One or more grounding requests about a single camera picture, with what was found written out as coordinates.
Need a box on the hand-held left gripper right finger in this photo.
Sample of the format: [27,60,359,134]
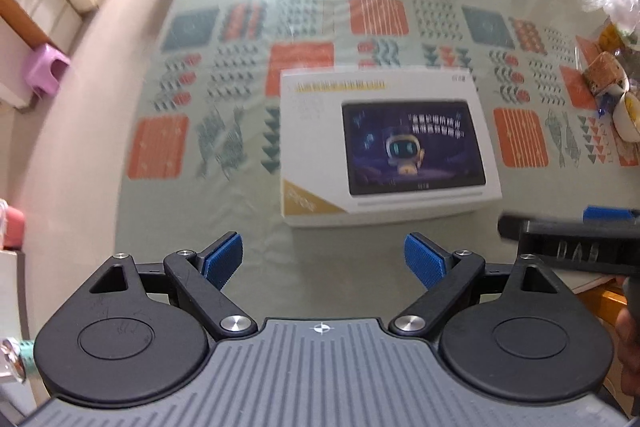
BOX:
[390,232,571,337]

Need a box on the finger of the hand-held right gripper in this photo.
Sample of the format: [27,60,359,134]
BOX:
[582,206,637,223]
[498,214,524,242]

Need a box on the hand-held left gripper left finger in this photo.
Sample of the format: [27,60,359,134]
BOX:
[90,232,255,337]

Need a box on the white tablet box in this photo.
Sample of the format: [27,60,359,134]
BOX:
[279,67,502,229]

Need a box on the desktop with patterned cloth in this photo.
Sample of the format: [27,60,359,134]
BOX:
[112,0,640,323]

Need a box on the person's right hand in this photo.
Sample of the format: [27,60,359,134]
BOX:
[616,306,640,375]

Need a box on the white bowl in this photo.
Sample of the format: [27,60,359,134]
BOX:
[611,91,640,144]

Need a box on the brown snack packet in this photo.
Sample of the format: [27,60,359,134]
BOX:
[581,51,629,96]

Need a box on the pink container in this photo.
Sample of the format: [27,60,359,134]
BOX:
[0,199,27,253]

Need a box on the purple plastic stool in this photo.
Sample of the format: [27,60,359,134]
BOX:
[26,44,71,98]

